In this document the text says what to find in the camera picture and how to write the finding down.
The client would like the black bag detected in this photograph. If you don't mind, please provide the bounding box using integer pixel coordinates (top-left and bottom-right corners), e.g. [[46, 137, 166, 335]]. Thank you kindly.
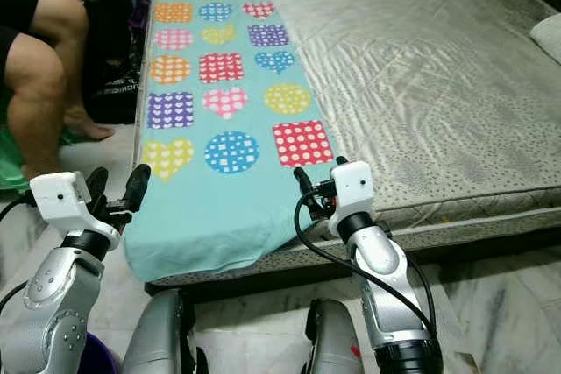
[[83, 0, 150, 125]]

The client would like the silver left robot leg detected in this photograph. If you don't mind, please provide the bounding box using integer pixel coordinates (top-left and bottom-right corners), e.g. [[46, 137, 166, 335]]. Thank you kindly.
[[121, 289, 209, 374]]

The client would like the green plastic stool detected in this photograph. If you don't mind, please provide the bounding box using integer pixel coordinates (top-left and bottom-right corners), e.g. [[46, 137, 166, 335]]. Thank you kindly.
[[0, 120, 36, 193]]

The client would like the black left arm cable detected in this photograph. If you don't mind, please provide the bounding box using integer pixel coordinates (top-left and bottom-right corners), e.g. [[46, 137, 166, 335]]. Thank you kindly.
[[0, 194, 40, 314]]

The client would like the teal blanket with colourful hearts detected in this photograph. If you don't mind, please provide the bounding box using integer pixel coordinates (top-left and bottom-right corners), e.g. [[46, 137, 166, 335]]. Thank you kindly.
[[123, 0, 352, 284]]

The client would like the purple plastic bucket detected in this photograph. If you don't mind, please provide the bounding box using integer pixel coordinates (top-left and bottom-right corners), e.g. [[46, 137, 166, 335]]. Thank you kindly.
[[83, 330, 119, 374]]

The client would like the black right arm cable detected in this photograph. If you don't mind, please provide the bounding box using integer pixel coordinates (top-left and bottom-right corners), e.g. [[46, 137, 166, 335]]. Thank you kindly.
[[294, 190, 439, 340]]

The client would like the white patterned mattress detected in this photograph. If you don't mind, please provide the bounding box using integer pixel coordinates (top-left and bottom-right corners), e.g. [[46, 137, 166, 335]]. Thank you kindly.
[[136, 0, 561, 289]]

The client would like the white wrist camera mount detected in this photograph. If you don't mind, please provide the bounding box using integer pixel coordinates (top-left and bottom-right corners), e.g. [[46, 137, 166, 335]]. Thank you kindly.
[[326, 160, 375, 236], [29, 171, 122, 248]]

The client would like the adult in black shorts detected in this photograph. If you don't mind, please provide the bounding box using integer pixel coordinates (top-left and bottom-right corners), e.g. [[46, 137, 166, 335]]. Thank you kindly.
[[0, 0, 117, 184]]

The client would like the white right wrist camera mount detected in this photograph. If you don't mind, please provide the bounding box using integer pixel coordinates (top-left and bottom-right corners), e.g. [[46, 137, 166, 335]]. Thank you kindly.
[[326, 160, 375, 236]]

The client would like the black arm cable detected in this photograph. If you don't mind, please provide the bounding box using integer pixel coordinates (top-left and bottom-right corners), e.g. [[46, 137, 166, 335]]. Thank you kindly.
[[294, 190, 439, 340], [0, 194, 40, 314]]

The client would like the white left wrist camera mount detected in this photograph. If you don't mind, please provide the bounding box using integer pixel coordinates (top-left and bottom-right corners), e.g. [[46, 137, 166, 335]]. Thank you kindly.
[[29, 171, 122, 248]]

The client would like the silver right robot leg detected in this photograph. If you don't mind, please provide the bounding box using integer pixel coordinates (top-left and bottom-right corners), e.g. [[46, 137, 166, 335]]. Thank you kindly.
[[300, 298, 365, 374]]

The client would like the silver robot leg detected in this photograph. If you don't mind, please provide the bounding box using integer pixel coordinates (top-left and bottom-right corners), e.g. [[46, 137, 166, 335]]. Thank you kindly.
[[121, 289, 209, 374], [300, 298, 365, 374]]

